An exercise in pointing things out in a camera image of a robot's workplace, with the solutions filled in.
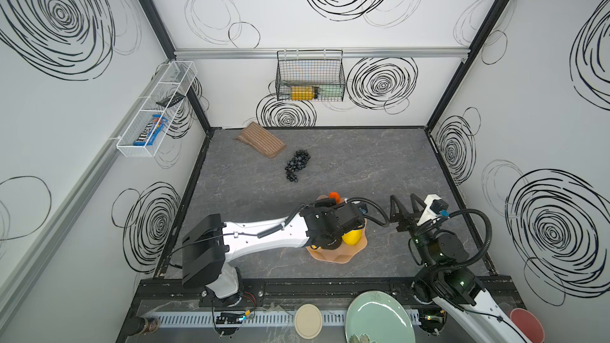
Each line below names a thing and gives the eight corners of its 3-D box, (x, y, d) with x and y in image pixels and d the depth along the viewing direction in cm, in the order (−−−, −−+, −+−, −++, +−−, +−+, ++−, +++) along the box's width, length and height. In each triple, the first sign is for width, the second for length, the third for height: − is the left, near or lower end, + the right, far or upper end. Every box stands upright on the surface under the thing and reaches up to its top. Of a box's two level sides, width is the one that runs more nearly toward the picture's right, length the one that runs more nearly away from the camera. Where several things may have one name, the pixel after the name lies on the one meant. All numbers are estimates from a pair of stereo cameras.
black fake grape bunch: (283, 177, 104) (282, 171, 100) (298, 155, 112) (297, 147, 108) (296, 183, 102) (295, 176, 98) (310, 159, 111) (310, 152, 107)
